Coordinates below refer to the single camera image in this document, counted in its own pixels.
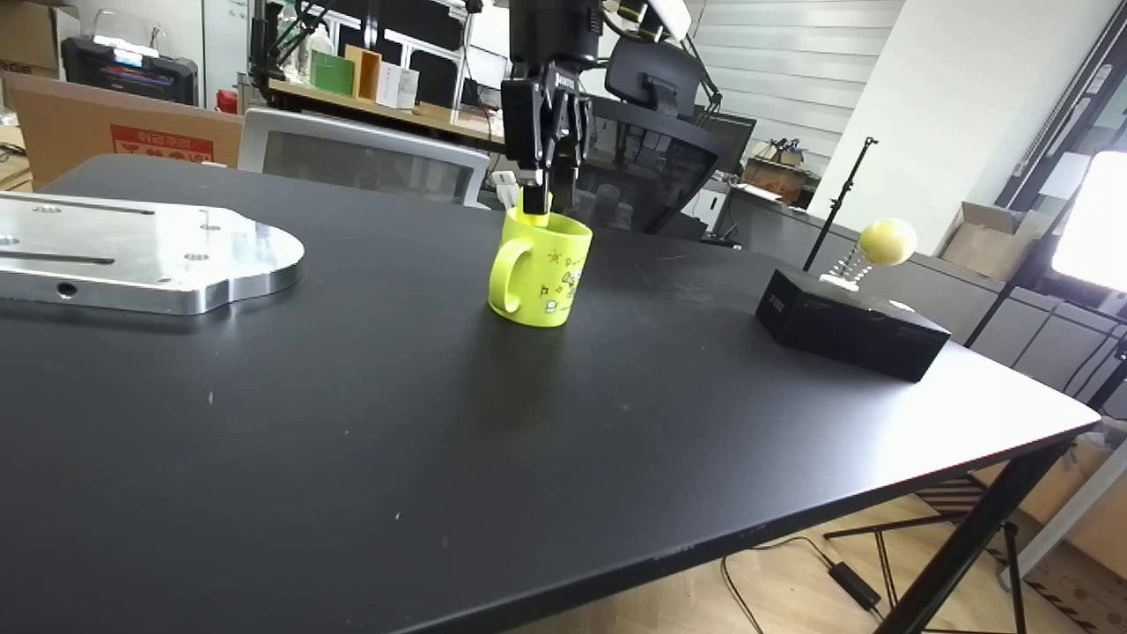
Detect cardboard box with red label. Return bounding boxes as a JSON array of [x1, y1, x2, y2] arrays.
[[3, 76, 242, 187]]

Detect black floor cables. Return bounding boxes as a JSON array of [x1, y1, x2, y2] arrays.
[[715, 534, 888, 634]]

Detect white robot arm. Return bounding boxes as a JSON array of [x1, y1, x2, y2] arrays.
[[501, 0, 721, 220]]

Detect black tripod stand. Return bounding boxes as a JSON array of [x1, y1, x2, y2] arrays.
[[798, 134, 879, 271]]

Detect black table leg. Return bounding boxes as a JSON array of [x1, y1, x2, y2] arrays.
[[876, 440, 1067, 634]]

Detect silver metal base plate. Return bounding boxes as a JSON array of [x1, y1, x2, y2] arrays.
[[0, 194, 306, 319]]

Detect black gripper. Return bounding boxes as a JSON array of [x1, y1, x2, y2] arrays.
[[501, 60, 591, 217]]

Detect lime green mug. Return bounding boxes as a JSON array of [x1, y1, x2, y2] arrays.
[[485, 207, 591, 333]]

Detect grey mesh office chair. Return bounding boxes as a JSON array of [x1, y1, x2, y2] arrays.
[[238, 105, 490, 207]]

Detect black rectangular box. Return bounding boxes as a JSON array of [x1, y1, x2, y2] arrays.
[[756, 267, 952, 382]]

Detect yellow-white ball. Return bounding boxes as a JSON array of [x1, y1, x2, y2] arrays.
[[856, 220, 914, 267]]

